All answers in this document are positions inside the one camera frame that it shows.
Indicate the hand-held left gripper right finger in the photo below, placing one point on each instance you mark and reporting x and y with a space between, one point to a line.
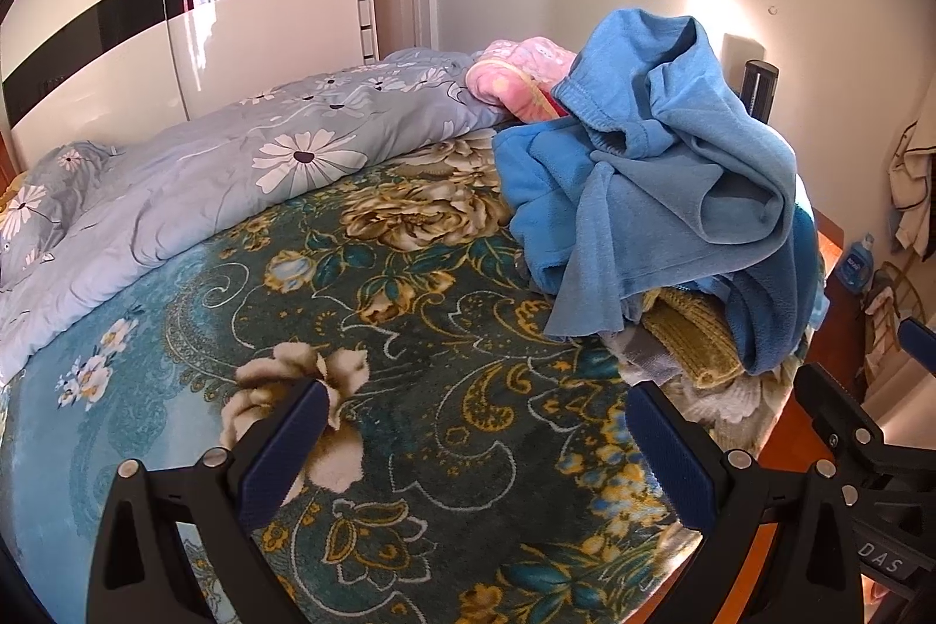
673 457

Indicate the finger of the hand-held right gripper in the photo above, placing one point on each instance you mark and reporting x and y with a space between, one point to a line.
830 408
918 340

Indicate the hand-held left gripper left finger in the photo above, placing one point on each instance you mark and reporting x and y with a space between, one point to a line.
287 441

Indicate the light blue fleece pants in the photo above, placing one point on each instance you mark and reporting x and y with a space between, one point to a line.
658 193

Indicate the hanging cream clothes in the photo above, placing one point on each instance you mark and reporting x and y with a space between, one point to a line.
912 185

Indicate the metal rack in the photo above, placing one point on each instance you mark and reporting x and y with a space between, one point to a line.
886 302

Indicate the cream cloth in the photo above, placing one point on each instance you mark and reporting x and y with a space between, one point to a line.
735 408

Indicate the blue liquid bottle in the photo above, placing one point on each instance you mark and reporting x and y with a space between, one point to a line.
855 266

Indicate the grey garment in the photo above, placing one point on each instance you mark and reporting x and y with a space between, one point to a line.
643 355

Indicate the yellow knit garment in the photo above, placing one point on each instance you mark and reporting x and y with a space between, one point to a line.
695 339

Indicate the teal floral blanket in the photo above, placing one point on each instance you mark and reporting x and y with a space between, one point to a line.
439 339

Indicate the grey-blue daisy print duvet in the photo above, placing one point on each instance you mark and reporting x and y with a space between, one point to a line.
183 193

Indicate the blue fleece jacket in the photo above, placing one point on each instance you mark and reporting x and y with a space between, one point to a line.
541 207

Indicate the black upright appliance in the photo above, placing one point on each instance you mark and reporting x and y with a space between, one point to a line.
757 87

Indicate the yellow floral pillow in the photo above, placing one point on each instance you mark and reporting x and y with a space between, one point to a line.
9 196

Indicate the white wardrobe with black stripe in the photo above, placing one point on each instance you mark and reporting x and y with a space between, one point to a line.
256 46

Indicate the pink fleece blanket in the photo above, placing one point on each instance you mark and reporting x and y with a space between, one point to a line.
512 72

